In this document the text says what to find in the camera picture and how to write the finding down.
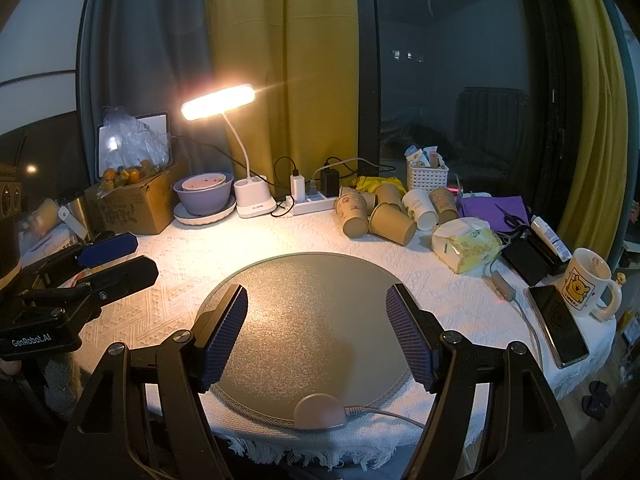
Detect yellow curtain left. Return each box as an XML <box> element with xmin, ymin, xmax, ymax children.
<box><xmin>205</xmin><ymin>0</ymin><xmax>359</xmax><ymax>197</ymax></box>

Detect white desk lamp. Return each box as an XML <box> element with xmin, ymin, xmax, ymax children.
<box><xmin>180</xmin><ymin>83</ymin><xmax>278</xmax><ymax>219</ymax></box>

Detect round grey glitter mat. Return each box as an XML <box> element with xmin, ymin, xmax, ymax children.
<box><xmin>200</xmin><ymin>252</ymin><xmax>410</xmax><ymax>428</ymax></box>

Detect black wallet case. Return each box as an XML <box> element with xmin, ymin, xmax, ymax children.
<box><xmin>500</xmin><ymin>226</ymin><xmax>567</xmax><ymax>286</ymax></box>

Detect white power strip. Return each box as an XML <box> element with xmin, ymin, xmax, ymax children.
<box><xmin>285</xmin><ymin>192</ymin><xmax>336</xmax><ymax>216</ymax></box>

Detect brown paper cup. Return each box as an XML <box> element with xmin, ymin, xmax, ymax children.
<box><xmin>375</xmin><ymin>182</ymin><xmax>402</xmax><ymax>210</ymax></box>
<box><xmin>369</xmin><ymin>203</ymin><xmax>416</xmax><ymax>246</ymax></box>

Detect white textured tablecloth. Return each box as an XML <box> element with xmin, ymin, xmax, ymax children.
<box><xmin>19</xmin><ymin>204</ymin><xmax>618</xmax><ymax>468</ymax></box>

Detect tissue pack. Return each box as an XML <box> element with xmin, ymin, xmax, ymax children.
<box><xmin>431</xmin><ymin>217</ymin><xmax>502</xmax><ymax>274</ymax></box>

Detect black scissors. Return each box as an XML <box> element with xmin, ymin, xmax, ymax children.
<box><xmin>495</xmin><ymin>204</ymin><xmax>527</xmax><ymax>231</ymax></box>

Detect plastic bag of oranges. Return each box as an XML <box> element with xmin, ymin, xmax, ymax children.
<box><xmin>98</xmin><ymin>107</ymin><xmax>171</xmax><ymax>196</ymax></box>

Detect yellow curtain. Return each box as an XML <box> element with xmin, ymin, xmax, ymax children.
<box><xmin>560</xmin><ymin>0</ymin><xmax>628</xmax><ymax>258</ymax></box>
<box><xmin>205</xmin><ymin>0</ymin><xmax>359</xmax><ymax>197</ymax></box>

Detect brown patterned cup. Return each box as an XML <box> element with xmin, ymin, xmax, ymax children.
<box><xmin>428</xmin><ymin>188</ymin><xmax>459</xmax><ymax>226</ymax></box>
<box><xmin>340</xmin><ymin>186</ymin><xmax>376</xmax><ymax>214</ymax></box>

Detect white usb charger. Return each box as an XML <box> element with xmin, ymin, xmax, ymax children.
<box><xmin>290</xmin><ymin>172</ymin><xmax>306</xmax><ymax>203</ymax></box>

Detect white plate under bowl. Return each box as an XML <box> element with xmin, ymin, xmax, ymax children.
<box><xmin>174</xmin><ymin>196</ymin><xmax>236</xmax><ymax>226</ymax></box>

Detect brown patterned cup behind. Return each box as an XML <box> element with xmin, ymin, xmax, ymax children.
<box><xmin>340</xmin><ymin>186</ymin><xmax>376</xmax><ymax>214</ymax></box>

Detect black smartphone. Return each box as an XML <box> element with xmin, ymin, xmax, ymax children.
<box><xmin>525</xmin><ymin>285</ymin><xmax>589</xmax><ymax>368</ymax></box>

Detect pink round puck device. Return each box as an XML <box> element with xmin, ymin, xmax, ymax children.
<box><xmin>293</xmin><ymin>393</ymin><xmax>347</xmax><ymax>430</ymax></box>

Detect brown patterned cup right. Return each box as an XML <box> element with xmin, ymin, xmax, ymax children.
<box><xmin>428</xmin><ymin>188</ymin><xmax>459</xmax><ymax>226</ymax></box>

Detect black power adapter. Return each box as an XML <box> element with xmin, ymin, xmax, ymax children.
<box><xmin>320</xmin><ymin>168</ymin><xmax>341</xmax><ymax>197</ymax></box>

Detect brown cardboard box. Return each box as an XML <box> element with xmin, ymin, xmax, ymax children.
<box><xmin>85</xmin><ymin>160</ymin><xmax>189</xmax><ymax>235</ymax></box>

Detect purple notebook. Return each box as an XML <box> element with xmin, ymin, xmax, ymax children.
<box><xmin>458</xmin><ymin>195</ymin><xmax>529</xmax><ymax>233</ymax></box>

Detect grey curtain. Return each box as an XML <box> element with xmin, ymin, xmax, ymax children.
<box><xmin>76</xmin><ymin>0</ymin><xmax>233</xmax><ymax>181</ymax></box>

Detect yellow cloth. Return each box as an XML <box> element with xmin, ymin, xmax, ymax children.
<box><xmin>349</xmin><ymin>176</ymin><xmax>407</xmax><ymax>195</ymax></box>

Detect white paper cup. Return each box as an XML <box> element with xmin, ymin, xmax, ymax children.
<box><xmin>402</xmin><ymin>188</ymin><xmax>438</xmax><ymax>232</ymax></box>

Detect brown paper cup front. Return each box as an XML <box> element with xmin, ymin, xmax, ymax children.
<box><xmin>369</xmin><ymin>203</ymin><xmax>416</xmax><ymax>246</ymax></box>

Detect patterned paper cup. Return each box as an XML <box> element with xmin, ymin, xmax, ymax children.
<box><xmin>334</xmin><ymin>194</ymin><xmax>368</xmax><ymax>238</ymax></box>

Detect white cartoon mug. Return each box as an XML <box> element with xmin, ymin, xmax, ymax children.
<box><xmin>558</xmin><ymin>248</ymin><xmax>622</xmax><ymax>322</ymax></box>

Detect white plastic basket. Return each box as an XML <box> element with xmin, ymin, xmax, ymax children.
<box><xmin>405</xmin><ymin>145</ymin><xmax>449</xmax><ymax>192</ymax></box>

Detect brown paper cup back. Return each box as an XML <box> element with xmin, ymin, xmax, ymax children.
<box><xmin>375</xmin><ymin>182</ymin><xmax>402</xmax><ymax>210</ymax></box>

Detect white tube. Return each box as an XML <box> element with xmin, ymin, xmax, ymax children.
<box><xmin>530</xmin><ymin>216</ymin><xmax>572</xmax><ymax>262</ymax></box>

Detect grey cable adapter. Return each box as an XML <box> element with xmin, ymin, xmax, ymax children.
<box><xmin>490</xmin><ymin>270</ymin><xmax>515</xmax><ymax>302</ymax></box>

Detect purple bowl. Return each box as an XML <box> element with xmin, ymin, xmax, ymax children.
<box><xmin>172</xmin><ymin>172</ymin><xmax>234</xmax><ymax>216</ymax></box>

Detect yellow curtain right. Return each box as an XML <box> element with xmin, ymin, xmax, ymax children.
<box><xmin>560</xmin><ymin>0</ymin><xmax>628</xmax><ymax>258</ymax></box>

